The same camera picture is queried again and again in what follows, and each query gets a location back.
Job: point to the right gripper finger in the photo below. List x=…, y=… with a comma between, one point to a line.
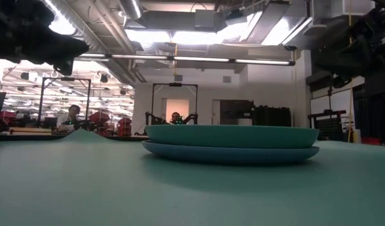
x=340, y=66
x=338, y=51

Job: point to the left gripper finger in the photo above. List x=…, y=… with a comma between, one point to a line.
x=67, y=51
x=67, y=40

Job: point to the large teal plastic plate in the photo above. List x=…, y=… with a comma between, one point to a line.
x=233, y=137

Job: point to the background black robot arm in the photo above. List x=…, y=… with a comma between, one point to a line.
x=153, y=120
x=191, y=119

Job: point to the black hanging spotlight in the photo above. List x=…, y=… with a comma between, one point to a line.
x=123, y=92
x=103, y=78

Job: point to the black perforated rack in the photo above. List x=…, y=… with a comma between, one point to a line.
x=329, y=129

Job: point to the white container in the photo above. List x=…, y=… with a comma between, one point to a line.
x=356, y=137

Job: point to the red machine cover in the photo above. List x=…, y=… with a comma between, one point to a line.
x=99, y=117
x=124, y=125

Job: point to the red floor bin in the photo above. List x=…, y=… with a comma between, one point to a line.
x=372, y=141

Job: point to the background wooden table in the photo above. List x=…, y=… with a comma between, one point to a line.
x=32, y=129

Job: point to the black cabinet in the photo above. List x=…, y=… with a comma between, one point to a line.
x=271, y=116

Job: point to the pale orange door panel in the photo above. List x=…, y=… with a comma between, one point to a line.
x=180, y=106

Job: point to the long ceiling light bar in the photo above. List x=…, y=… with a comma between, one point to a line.
x=198, y=59

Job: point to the green table mat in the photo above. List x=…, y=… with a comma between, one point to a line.
x=86, y=188

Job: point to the large blue plastic plate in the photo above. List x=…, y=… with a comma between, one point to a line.
x=230, y=156

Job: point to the black gantry frame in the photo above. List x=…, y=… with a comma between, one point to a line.
x=175, y=84
x=87, y=100

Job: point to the dark wall screen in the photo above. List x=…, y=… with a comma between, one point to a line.
x=236, y=109

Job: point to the grey ceiling duct box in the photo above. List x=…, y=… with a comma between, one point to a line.
x=205, y=19

